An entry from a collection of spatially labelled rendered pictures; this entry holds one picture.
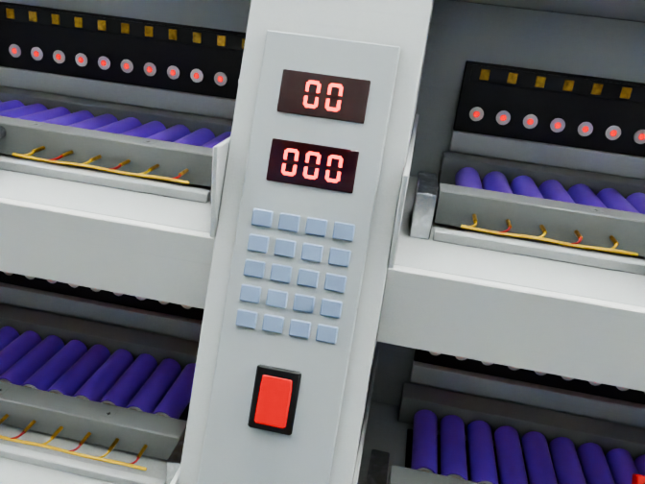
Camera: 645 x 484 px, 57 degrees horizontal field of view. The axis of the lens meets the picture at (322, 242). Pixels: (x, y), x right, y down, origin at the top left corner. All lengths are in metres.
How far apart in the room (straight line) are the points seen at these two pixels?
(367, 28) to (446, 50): 0.21
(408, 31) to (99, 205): 0.20
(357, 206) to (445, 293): 0.06
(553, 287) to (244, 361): 0.17
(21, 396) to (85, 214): 0.17
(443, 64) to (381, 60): 0.21
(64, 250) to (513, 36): 0.38
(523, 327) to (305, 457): 0.13
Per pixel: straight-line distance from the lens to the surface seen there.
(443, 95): 0.52
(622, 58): 0.56
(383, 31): 0.33
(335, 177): 0.31
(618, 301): 0.34
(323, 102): 0.31
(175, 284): 0.35
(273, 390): 0.32
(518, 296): 0.32
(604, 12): 0.55
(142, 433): 0.43
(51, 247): 0.37
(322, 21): 0.33
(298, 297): 0.31
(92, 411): 0.45
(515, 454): 0.47
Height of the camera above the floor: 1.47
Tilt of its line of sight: 3 degrees down
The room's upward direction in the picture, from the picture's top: 9 degrees clockwise
